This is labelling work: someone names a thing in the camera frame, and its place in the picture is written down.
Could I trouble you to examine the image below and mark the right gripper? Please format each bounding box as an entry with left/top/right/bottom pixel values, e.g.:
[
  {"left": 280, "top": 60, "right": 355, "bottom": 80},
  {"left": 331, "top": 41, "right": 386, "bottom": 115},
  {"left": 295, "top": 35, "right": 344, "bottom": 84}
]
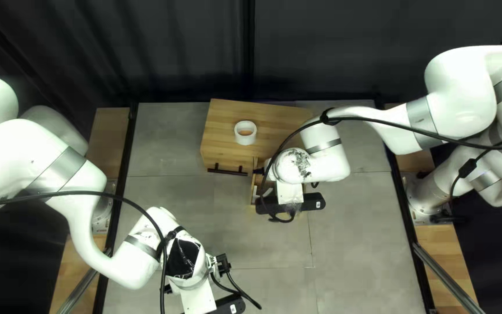
[{"left": 276, "top": 181, "right": 305, "bottom": 206}]

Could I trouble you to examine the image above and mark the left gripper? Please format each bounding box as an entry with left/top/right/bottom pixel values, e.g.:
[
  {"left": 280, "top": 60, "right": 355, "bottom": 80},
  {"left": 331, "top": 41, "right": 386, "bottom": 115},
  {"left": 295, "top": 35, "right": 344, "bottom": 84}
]
[{"left": 176, "top": 281, "right": 218, "bottom": 314}]

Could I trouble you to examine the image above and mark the white tape roll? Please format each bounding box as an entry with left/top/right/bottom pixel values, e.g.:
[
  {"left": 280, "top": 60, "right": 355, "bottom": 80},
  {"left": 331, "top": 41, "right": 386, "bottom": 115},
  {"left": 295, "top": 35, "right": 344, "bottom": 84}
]
[{"left": 234, "top": 121, "right": 258, "bottom": 146}]

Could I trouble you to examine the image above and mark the wooden chest of drawers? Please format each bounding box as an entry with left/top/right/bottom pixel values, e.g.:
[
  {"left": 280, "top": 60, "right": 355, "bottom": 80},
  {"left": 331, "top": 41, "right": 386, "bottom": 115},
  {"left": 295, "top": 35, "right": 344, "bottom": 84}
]
[{"left": 200, "top": 98, "right": 317, "bottom": 210}]

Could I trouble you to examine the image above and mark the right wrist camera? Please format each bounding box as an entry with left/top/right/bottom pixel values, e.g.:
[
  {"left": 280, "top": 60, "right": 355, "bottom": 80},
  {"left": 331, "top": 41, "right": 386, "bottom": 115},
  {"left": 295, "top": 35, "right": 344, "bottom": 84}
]
[{"left": 255, "top": 192, "right": 326, "bottom": 215}]

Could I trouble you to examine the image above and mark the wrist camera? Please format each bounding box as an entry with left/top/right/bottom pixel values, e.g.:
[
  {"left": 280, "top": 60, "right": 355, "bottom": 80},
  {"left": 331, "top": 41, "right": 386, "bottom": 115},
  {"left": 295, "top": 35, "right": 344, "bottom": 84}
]
[
  {"left": 186, "top": 293, "right": 246, "bottom": 314},
  {"left": 255, "top": 192, "right": 326, "bottom": 215}
]

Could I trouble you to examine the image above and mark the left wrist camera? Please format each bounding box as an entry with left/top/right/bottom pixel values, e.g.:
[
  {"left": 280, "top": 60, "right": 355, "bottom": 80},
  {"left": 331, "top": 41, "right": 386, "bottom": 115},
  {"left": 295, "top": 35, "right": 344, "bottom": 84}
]
[{"left": 186, "top": 293, "right": 246, "bottom": 314}]

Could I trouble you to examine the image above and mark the black cable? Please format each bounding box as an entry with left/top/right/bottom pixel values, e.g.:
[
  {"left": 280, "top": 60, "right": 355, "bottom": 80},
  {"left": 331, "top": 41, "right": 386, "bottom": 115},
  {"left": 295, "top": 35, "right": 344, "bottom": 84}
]
[
  {"left": 0, "top": 190, "right": 262, "bottom": 314},
  {"left": 257, "top": 107, "right": 502, "bottom": 224}
]

